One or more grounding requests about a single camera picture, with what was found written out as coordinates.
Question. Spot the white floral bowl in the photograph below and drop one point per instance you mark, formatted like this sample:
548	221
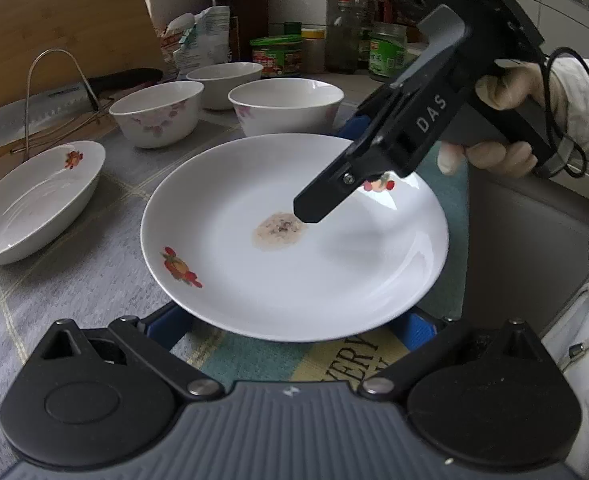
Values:
224	85
159	110
284	110

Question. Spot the small green lid jar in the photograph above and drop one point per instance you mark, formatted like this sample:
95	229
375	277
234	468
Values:
292	28

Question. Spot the person's right hand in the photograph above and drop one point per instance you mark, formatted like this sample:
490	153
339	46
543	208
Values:
519	85

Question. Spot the white red printed bag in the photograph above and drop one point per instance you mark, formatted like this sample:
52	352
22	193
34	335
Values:
172	46

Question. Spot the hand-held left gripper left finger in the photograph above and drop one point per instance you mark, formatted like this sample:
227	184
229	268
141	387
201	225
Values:
162	326

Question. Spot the white oval fruit print plate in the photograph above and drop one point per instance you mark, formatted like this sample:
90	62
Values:
34	205

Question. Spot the green label glass jar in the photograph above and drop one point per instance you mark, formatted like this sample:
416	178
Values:
387	55

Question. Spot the bamboo cutting board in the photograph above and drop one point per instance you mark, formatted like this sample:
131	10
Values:
49	10

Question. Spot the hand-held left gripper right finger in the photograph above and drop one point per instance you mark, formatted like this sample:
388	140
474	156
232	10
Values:
419	332

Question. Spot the grey checked table mat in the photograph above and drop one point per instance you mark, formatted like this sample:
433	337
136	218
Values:
99	200

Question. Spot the white round fruit print plate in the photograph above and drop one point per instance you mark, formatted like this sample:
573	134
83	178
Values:
299	285

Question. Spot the green lid red label jar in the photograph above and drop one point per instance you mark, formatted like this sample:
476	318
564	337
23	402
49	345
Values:
277	57

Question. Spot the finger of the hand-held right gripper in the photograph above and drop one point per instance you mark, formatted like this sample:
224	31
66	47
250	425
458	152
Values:
324	195
357	127

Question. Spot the yellow lid jar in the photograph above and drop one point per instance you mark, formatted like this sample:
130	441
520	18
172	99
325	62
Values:
314	52

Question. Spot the white green printed bag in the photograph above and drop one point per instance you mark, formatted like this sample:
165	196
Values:
209	35

